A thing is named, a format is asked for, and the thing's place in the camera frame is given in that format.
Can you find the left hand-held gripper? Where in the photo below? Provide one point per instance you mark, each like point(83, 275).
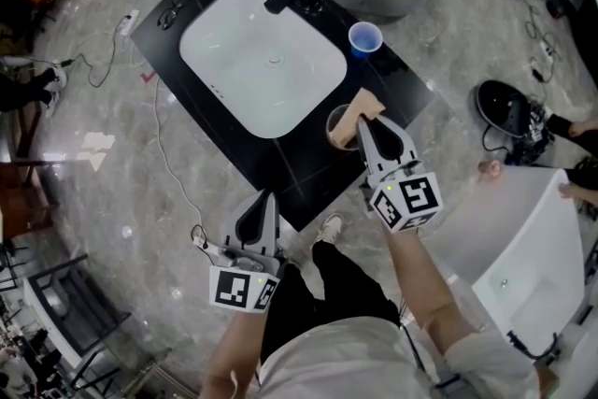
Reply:
point(233, 287)

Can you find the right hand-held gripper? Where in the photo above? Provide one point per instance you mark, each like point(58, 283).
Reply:
point(411, 198)

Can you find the beige sponge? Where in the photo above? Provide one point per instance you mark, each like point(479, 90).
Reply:
point(350, 121)

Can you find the clear glass mug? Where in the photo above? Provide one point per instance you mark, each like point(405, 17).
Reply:
point(335, 117)

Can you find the person's right forearm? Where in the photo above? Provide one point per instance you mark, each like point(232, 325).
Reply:
point(420, 275)

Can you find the person's left forearm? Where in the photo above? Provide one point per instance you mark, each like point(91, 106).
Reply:
point(229, 355)

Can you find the blue plastic cup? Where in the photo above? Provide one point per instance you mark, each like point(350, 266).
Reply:
point(365, 39)

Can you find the white power strip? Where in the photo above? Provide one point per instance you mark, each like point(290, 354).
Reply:
point(215, 247)
point(128, 21)
point(547, 52)

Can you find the person's white shoe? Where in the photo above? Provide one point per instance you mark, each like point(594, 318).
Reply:
point(329, 226)

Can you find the black top vanity cabinet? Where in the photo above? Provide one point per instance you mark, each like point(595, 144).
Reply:
point(303, 173)

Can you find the person's black trousers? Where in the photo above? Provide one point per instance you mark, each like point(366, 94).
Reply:
point(336, 294)

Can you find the small pink object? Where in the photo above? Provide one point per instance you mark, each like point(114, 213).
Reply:
point(490, 168)

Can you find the white sink basin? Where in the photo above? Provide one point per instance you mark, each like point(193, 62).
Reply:
point(261, 61)

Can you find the person's white shirt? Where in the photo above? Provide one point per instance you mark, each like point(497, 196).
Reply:
point(350, 364)

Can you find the white bathtub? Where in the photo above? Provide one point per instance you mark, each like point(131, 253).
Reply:
point(537, 285)

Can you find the dark wooden chair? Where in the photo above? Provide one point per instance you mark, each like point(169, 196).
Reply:
point(23, 201)

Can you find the black bathtub faucet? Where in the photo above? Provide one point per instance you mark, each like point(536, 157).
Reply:
point(523, 343)

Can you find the black eyeglasses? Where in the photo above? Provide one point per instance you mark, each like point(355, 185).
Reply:
point(175, 7)

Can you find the black office chair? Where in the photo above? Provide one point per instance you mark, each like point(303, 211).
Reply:
point(16, 18)

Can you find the black frame washstand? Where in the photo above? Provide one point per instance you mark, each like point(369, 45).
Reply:
point(51, 294)

